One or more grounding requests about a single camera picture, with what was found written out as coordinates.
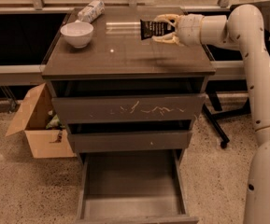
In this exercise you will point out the black rxbar chocolate bar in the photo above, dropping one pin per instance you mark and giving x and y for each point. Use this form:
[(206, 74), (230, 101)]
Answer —
[(155, 29)]

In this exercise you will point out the grey drawer cabinet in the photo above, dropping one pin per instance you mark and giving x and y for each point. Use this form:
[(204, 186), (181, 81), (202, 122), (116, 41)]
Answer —
[(117, 62)]

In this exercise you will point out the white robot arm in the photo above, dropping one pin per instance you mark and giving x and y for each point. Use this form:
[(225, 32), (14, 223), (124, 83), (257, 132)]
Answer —
[(243, 30)]

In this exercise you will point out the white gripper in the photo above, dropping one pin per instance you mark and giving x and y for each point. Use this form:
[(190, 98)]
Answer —
[(189, 28)]

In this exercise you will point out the open cardboard box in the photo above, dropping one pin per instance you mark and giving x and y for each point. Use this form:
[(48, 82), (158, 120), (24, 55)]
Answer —
[(32, 118)]

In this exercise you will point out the white blue snack bag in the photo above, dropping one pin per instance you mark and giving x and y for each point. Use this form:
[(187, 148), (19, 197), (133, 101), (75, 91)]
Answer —
[(92, 11)]

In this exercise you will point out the white ceramic bowl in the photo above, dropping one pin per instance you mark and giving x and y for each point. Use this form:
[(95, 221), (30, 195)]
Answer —
[(77, 34)]

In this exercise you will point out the grey middle drawer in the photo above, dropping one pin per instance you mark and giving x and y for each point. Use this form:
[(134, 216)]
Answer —
[(110, 142)]

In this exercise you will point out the grey open bottom drawer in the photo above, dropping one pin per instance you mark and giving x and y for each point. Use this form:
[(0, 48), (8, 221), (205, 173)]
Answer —
[(135, 187)]

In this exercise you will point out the green bag in box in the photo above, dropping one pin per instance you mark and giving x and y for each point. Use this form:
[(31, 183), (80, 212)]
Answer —
[(54, 123)]

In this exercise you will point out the grey top drawer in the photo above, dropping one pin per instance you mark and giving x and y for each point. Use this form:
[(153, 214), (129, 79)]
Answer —
[(128, 108)]

